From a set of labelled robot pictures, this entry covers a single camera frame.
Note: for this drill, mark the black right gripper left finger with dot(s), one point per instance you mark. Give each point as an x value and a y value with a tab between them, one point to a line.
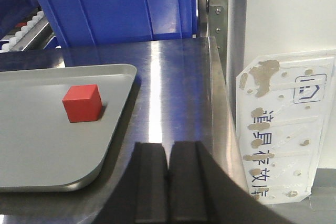
141	194

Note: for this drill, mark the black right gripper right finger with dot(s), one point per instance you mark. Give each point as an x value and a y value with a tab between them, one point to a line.
201	192

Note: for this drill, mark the red cube block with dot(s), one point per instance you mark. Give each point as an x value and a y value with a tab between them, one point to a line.
82	103

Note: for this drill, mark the grey metal tray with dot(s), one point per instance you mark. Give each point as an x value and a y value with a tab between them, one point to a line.
41	150

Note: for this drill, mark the white torn sign plate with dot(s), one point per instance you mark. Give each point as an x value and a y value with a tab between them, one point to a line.
283	106

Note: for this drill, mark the right blue plastic bin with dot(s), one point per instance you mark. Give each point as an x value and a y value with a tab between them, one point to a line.
97	22

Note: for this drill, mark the white roller conveyor rail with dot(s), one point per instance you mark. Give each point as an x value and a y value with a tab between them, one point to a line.
33	33

